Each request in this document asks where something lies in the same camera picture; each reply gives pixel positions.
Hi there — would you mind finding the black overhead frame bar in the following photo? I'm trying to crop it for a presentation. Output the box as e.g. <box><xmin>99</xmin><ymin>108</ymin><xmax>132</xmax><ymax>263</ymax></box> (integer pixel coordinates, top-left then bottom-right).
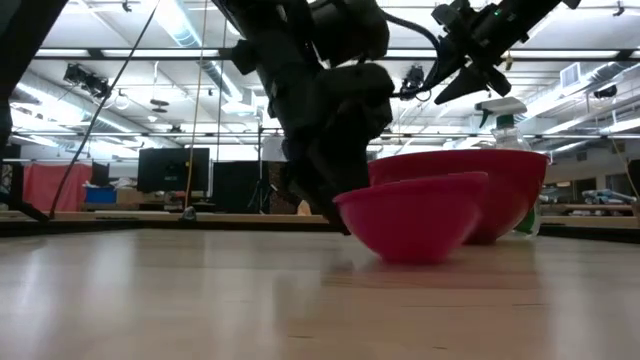
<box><xmin>31</xmin><ymin>47</ymin><xmax>640</xmax><ymax>62</ymax></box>

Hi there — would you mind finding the large red plastic bowl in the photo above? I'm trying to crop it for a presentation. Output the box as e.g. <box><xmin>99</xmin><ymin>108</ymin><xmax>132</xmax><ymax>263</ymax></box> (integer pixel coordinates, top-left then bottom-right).
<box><xmin>368</xmin><ymin>148</ymin><xmax>551</xmax><ymax>246</ymax></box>

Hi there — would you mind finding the white ceiling vent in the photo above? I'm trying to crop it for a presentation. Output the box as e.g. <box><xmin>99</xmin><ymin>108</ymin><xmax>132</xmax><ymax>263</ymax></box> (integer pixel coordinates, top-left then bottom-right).
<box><xmin>559</xmin><ymin>61</ymin><xmax>583</xmax><ymax>90</ymax></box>

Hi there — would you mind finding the yellow hanging cable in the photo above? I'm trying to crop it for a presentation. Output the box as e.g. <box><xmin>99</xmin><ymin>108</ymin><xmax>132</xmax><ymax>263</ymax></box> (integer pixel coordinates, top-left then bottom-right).
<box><xmin>183</xmin><ymin>0</ymin><xmax>209</xmax><ymax>211</ymax></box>

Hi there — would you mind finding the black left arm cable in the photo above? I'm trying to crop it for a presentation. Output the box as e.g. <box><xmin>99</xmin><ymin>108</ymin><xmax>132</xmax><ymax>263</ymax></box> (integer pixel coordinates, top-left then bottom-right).
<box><xmin>381</xmin><ymin>9</ymin><xmax>444</xmax><ymax>99</ymax></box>

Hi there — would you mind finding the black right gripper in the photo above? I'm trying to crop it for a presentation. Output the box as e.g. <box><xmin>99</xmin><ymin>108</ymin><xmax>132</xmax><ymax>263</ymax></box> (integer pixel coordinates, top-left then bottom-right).
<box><xmin>421</xmin><ymin>0</ymin><xmax>532</xmax><ymax>107</ymax></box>

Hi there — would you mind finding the blue storage bin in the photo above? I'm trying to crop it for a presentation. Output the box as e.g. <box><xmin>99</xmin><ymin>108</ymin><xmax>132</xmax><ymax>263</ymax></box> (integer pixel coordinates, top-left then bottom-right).
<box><xmin>84</xmin><ymin>185</ymin><xmax>118</xmax><ymax>205</ymax></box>

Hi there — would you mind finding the black partition panel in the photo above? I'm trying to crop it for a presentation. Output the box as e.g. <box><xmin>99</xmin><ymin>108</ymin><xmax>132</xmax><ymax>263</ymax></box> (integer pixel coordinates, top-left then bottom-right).
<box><xmin>211</xmin><ymin>160</ymin><xmax>262</xmax><ymax>215</ymax></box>

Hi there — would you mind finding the green spray bottle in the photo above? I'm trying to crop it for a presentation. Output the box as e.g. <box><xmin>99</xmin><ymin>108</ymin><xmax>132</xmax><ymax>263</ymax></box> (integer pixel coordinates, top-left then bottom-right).
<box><xmin>474</xmin><ymin>96</ymin><xmax>545</xmax><ymax>237</ymax></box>

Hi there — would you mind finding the black camera on ceiling rail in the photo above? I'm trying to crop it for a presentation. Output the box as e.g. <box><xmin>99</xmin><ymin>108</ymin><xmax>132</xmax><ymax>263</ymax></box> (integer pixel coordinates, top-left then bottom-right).
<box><xmin>62</xmin><ymin>62</ymin><xmax>112</xmax><ymax>99</ymax></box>

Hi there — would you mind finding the black overhead camera with cable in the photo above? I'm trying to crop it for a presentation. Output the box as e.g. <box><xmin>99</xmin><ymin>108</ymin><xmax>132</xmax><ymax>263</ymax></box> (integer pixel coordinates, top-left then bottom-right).
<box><xmin>397</xmin><ymin>64</ymin><xmax>433</xmax><ymax>103</ymax></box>

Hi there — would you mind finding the blue white object on bench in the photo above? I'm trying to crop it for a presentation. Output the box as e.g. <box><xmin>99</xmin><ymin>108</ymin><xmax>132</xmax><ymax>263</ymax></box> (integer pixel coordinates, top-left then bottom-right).
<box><xmin>581</xmin><ymin>188</ymin><xmax>639</xmax><ymax>206</ymax></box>

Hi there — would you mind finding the cardboard box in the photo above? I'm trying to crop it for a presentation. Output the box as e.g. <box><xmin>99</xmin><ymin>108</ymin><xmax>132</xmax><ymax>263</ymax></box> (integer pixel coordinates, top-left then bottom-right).
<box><xmin>115</xmin><ymin>186</ymin><xmax>167</xmax><ymax>207</ymax></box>

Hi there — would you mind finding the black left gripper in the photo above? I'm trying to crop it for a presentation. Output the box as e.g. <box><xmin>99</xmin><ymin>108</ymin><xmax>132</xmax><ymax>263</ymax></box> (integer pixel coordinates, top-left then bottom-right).
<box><xmin>268</xmin><ymin>61</ymin><xmax>397</xmax><ymax>237</ymax></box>

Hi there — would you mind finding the pink plastic bowl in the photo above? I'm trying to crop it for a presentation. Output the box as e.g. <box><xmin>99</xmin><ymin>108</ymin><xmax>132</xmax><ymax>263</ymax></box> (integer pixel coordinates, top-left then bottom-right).
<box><xmin>332</xmin><ymin>171</ymin><xmax>491</xmax><ymax>266</ymax></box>

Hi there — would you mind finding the black office chair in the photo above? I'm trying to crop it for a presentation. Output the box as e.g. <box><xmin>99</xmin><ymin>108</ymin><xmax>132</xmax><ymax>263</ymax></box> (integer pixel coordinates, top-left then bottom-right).
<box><xmin>90</xmin><ymin>160</ymin><xmax>112</xmax><ymax>188</ymax></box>

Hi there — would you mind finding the black computer monitor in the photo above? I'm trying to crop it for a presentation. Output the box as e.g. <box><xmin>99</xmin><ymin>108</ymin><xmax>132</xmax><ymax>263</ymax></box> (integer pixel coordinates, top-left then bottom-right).
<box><xmin>136</xmin><ymin>147</ymin><xmax>212</xmax><ymax>195</ymax></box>

